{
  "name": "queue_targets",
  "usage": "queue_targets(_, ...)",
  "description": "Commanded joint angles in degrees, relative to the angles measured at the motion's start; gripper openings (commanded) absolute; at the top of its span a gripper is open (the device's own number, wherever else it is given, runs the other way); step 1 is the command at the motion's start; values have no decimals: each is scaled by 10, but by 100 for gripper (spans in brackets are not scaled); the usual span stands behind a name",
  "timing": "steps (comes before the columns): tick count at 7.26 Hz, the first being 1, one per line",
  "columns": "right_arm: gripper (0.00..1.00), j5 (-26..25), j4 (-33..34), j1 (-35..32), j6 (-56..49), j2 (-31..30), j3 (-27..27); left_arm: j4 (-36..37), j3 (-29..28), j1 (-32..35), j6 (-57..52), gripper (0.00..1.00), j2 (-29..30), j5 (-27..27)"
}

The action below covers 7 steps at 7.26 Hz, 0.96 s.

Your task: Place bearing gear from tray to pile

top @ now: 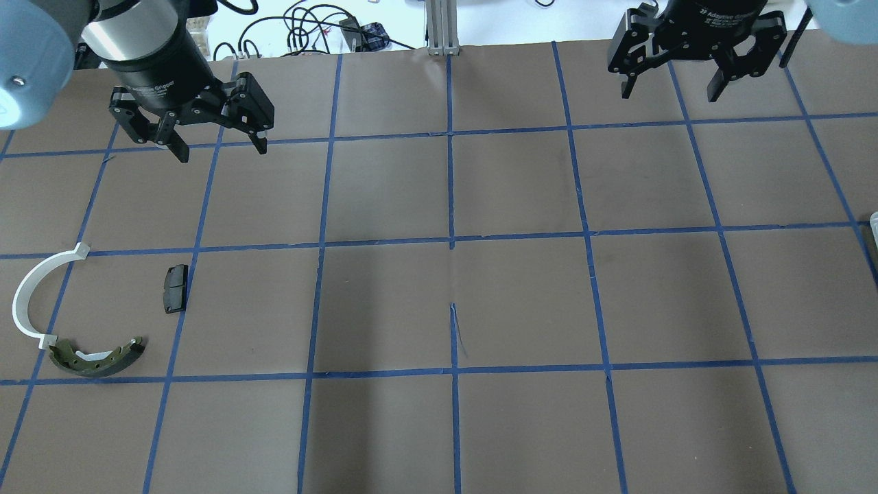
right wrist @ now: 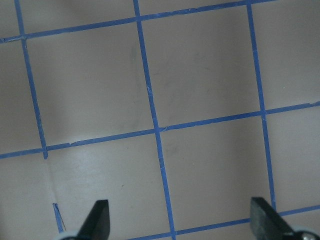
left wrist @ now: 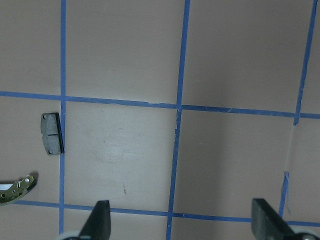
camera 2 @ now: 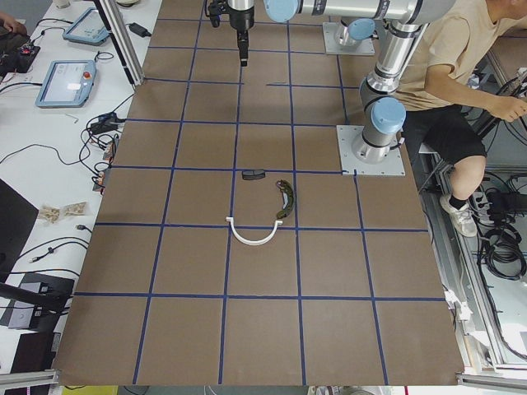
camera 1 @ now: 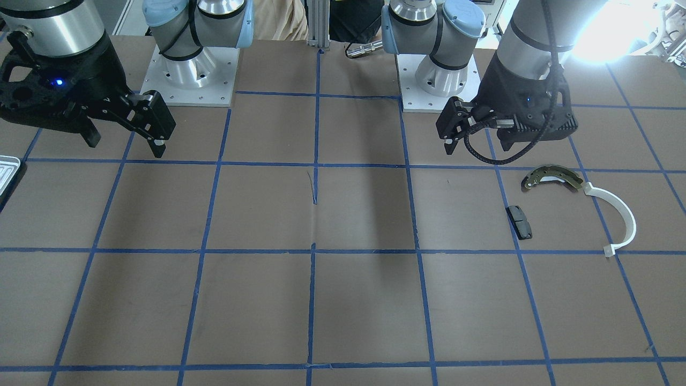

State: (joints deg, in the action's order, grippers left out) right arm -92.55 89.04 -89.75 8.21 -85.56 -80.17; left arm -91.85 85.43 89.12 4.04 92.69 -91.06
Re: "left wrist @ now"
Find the olive metal brake shoe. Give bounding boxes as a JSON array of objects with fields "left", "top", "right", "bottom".
[{"left": 0, "top": 171, "right": 39, "bottom": 206}]

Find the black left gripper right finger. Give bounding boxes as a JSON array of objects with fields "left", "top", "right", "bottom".
[{"left": 251, "top": 198, "right": 296, "bottom": 240}]

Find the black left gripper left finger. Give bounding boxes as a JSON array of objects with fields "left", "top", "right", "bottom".
[{"left": 78, "top": 200, "right": 111, "bottom": 240}]

